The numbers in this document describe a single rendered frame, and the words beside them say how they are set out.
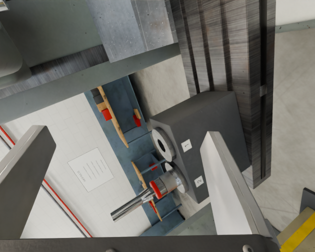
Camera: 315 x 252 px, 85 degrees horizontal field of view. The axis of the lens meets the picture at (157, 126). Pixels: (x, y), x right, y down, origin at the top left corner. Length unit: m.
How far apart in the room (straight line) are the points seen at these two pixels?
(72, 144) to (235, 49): 4.75
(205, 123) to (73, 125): 4.49
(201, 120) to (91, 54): 0.50
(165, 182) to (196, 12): 0.41
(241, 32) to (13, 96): 0.69
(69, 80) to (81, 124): 4.08
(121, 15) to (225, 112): 0.50
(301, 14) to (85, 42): 0.61
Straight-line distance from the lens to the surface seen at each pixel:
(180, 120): 0.36
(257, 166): 0.57
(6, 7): 0.36
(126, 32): 0.72
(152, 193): 0.45
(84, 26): 0.74
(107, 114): 4.18
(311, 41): 1.40
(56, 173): 5.34
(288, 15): 0.45
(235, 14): 0.41
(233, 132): 0.46
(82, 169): 5.33
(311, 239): 1.90
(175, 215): 7.57
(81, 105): 4.67
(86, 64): 0.73
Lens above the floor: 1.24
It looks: 17 degrees down
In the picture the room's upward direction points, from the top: 117 degrees counter-clockwise
